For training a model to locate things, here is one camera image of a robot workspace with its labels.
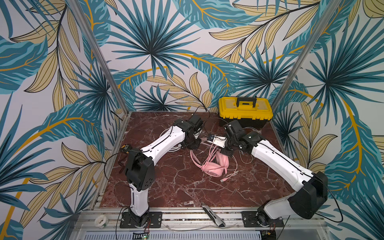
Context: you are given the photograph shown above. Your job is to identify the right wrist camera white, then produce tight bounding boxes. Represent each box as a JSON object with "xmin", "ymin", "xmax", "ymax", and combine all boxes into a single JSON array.
[{"xmin": 207, "ymin": 135, "xmax": 227, "ymax": 148}]

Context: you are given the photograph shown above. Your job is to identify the pink headphones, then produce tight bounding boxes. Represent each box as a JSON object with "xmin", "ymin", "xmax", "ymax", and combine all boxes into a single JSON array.
[{"xmin": 190, "ymin": 144, "xmax": 230, "ymax": 178}]

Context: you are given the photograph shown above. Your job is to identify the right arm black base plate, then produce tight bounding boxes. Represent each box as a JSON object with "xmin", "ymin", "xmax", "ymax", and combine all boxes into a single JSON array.
[{"xmin": 241, "ymin": 211, "xmax": 284, "ymax": 228}]

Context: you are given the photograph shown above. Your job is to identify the yellow black toolbox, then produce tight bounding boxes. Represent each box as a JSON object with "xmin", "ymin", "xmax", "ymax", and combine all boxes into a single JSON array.
[{"xmin": 219, "ymin": 97, "xmax": 274, "ymax": 129}]

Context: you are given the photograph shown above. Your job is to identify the aluminium front rail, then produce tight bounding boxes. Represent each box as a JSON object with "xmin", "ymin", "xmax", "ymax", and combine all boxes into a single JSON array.
[{"xmin": 70, "ymin": 207, "xmax": 332, "ymax": 240}]

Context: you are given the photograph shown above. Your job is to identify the white headphone cable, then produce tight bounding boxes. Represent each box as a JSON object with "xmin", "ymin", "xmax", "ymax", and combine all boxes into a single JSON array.
[{"xmin": 236, "ymin": 125, "xmax": 271, "ymax": 164}]

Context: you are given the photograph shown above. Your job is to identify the grey utility knife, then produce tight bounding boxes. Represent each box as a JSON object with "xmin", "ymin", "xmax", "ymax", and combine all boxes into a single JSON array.
[{"xmin": 201, "ymin": 203, "xmax": 226, "ymax": 228}]

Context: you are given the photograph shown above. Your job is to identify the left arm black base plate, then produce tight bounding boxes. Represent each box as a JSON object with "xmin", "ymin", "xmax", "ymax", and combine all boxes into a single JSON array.
[{"xmin": 120, "ymin": 212, "xmax": 163, "ymax": 229}]

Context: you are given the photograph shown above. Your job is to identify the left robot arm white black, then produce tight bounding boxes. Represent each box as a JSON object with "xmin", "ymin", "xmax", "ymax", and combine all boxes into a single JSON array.
[{"xmin": 126, "ymin": 115, "xmax": 203, "ymax": 218}]

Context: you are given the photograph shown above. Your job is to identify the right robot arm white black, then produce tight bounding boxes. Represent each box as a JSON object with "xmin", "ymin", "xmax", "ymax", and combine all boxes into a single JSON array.
[{"xmin": 224, "ymin": 120, "xmax": 328, "ymax": 226}]

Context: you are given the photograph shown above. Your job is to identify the black yellow tape measure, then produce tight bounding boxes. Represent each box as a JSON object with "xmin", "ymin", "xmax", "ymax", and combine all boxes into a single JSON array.
[{"xmin": 120, "ymin": 144, "xmax": 132, "ymax": 153}]

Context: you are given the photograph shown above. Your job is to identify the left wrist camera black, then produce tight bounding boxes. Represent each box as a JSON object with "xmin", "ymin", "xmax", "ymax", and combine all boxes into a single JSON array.
[{"xmin": 187, "ymin": 114, "xmax": 204, "ymax": 132}]

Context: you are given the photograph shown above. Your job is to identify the white tape roll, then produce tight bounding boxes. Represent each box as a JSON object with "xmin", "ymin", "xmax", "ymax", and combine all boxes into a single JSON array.
[{"xmin": 94, "ymin": 215, "xmax": 109, "ymax": 229}]

